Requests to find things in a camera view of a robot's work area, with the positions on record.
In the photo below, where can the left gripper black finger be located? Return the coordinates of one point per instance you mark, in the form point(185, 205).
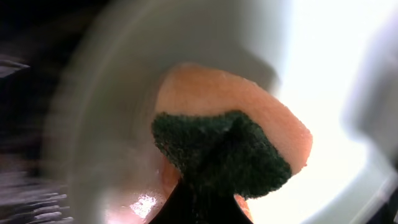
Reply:
point(186, 205)

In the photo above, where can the green and yellow sponge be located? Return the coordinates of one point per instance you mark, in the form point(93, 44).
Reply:
point(222, 133)

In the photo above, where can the mint plate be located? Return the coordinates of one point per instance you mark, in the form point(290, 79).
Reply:
point(312, 55)

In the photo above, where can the round black tray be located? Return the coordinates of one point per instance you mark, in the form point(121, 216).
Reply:
point(38, 38)

